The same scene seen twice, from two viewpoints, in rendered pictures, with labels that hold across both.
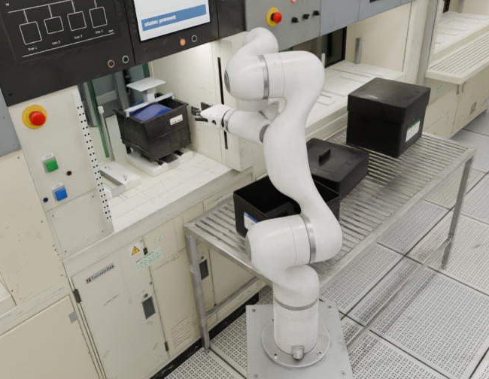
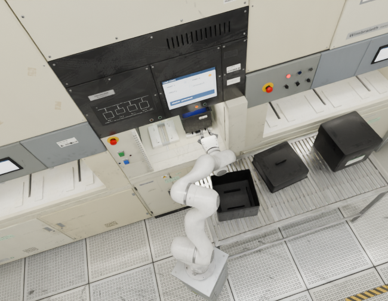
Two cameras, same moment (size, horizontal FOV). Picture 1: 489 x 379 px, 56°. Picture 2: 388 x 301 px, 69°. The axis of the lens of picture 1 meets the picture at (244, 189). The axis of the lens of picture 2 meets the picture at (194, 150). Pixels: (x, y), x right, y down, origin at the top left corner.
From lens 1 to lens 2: 112 cm
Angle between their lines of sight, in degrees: 35
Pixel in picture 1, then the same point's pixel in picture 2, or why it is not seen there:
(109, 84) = not seen: hidden behind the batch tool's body
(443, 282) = (344, 230)
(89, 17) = (139, 106)
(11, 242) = (105, 175)
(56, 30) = (121, 112)
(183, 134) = (206, 122)
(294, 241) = (186, 257)
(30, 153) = (111, 150)
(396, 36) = not seen: outside the picture
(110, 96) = not seen: hidden behind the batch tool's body
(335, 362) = (208, 283)
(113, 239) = (153, 174)
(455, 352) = (318, 271)
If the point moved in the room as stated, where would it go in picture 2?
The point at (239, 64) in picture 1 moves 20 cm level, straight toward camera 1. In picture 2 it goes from (175, 191) to (151, 232)
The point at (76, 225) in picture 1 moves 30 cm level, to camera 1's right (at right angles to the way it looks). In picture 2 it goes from (134, 169) to (171, 185)
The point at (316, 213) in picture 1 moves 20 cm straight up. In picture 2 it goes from (199, 252) to (194, 241)
